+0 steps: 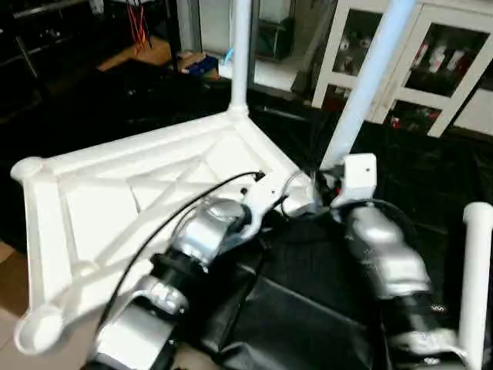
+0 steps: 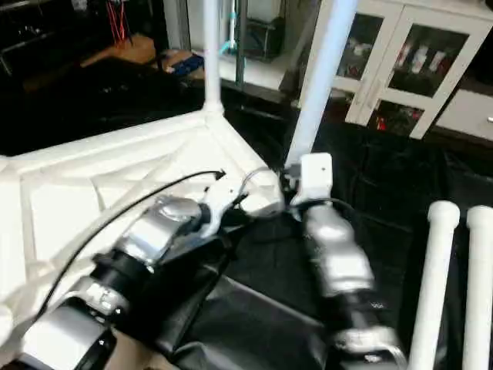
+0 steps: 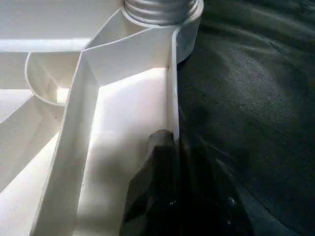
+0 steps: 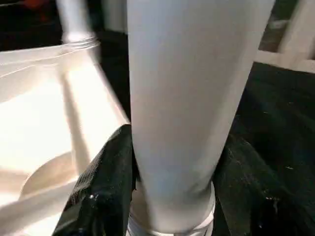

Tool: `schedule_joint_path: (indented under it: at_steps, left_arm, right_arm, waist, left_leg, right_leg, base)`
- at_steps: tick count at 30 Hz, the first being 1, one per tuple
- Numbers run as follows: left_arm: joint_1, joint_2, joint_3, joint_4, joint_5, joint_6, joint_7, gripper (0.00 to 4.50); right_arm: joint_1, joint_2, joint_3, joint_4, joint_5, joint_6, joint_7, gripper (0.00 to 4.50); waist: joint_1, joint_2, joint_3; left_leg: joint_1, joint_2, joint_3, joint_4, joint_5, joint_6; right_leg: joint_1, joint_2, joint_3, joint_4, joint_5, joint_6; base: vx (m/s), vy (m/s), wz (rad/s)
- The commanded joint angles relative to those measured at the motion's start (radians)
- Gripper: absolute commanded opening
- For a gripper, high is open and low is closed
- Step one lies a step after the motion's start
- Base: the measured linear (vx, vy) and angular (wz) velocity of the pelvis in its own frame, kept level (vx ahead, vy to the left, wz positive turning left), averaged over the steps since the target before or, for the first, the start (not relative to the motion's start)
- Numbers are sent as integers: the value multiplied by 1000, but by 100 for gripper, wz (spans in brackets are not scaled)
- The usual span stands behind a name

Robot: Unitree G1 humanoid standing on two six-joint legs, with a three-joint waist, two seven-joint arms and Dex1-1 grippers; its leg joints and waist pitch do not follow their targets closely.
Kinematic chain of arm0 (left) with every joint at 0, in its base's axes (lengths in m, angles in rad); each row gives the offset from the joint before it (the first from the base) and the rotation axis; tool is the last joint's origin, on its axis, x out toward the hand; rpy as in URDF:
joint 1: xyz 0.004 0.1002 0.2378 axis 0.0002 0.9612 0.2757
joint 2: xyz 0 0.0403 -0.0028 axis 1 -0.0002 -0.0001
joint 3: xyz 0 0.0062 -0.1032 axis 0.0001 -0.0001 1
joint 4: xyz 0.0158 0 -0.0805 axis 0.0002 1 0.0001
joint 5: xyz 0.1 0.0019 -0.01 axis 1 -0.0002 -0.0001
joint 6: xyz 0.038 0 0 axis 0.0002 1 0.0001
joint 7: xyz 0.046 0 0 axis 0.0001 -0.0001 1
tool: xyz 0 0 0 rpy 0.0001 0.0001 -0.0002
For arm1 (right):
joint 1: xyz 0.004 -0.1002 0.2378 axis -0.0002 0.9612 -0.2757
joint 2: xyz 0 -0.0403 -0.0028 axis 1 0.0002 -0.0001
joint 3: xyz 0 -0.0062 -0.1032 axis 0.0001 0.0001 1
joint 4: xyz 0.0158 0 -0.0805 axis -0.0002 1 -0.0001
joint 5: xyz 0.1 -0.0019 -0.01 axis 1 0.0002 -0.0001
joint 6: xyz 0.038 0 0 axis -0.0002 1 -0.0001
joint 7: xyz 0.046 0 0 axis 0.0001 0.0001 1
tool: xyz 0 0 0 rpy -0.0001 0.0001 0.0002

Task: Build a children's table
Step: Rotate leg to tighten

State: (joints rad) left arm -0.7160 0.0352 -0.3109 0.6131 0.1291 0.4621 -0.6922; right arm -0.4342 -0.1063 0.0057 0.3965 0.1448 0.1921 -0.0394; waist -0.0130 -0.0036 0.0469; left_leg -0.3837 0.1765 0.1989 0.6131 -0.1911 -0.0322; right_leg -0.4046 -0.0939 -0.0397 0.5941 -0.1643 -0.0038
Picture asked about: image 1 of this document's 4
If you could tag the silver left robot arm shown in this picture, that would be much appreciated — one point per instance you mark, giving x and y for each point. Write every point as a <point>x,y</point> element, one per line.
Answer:
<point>192,247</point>

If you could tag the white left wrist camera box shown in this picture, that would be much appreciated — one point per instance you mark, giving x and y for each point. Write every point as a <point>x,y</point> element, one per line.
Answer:
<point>260,202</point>

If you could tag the white plastic table leg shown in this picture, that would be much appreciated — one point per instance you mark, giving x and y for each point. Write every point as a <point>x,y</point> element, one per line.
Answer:
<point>240,54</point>
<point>476,285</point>
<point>370,77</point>

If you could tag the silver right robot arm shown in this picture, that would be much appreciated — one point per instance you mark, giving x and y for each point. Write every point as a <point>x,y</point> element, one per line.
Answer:
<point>385,262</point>

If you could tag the white glass door cabinet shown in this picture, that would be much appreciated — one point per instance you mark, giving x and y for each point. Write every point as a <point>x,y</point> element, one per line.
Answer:
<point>431,62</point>

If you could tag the white plastic table top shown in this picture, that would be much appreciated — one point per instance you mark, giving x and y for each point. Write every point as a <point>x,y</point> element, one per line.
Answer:
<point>115,200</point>

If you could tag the brown cardboard box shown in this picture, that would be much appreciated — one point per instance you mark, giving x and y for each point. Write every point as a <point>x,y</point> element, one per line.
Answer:
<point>196,62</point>

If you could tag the white appliance cabinet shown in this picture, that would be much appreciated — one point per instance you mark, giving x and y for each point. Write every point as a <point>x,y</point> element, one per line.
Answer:
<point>269,27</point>

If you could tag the black work mat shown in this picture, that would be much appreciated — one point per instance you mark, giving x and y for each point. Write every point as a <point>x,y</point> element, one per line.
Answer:
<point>331,308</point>

